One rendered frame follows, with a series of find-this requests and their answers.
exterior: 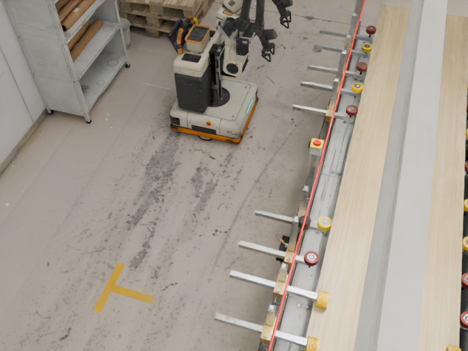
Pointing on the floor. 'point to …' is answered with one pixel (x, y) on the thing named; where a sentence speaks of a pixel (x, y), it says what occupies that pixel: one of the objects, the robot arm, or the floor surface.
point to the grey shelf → (37, 26)
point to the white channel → (413, 191)
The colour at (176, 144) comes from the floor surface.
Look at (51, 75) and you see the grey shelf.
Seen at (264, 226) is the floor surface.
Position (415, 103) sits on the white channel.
